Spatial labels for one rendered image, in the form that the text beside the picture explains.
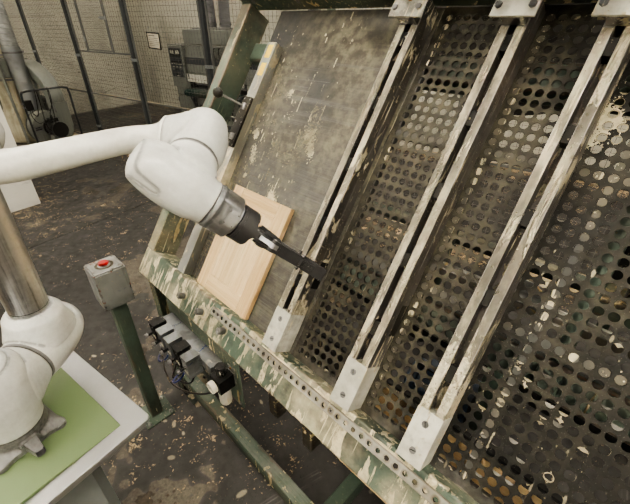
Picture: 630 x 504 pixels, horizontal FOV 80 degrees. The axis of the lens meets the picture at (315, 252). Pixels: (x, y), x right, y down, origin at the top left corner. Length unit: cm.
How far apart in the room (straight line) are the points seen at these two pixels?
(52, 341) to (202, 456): 103
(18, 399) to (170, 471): 100
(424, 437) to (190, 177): 72
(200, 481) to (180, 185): 157
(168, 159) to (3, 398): 78
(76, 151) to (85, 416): 82
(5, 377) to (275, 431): 126
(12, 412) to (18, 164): 66
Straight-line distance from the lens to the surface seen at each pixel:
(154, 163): 69
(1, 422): 129
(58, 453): 135
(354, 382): 100
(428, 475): 99
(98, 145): 87
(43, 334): 132
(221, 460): 206
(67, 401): 145
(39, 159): 87
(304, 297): 112
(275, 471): 180
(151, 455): 217
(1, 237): 120
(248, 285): 132
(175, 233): 178
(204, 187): 70
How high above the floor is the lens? 176
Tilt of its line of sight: 32 degrees down
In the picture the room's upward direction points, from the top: straight up
